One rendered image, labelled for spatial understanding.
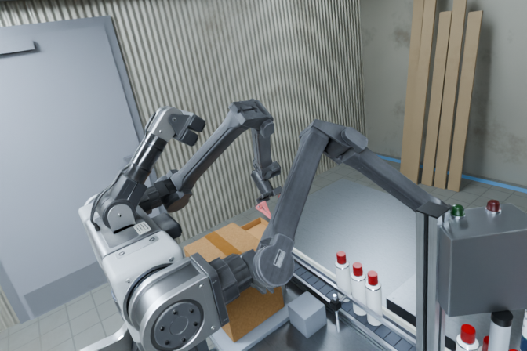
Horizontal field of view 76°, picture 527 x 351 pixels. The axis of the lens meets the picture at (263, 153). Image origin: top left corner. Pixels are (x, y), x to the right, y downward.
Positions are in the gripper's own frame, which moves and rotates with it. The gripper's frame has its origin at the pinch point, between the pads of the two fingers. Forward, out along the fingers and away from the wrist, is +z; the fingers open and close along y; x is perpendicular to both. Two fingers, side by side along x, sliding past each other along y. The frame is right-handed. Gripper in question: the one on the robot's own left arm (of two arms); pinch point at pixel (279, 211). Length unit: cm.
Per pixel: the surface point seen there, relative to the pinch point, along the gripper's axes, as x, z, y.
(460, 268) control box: -74, 31, -15
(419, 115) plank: 93, -29, 265
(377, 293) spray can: -25.3, 40.0, 2.4
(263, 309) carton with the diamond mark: 8.0, 28.8, -22.4
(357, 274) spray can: -21.7, 32.6, 2.2
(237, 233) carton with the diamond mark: 10.4, -1.2, -16.3
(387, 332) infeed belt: -19, 53, 2
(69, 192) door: 170, -104, -60
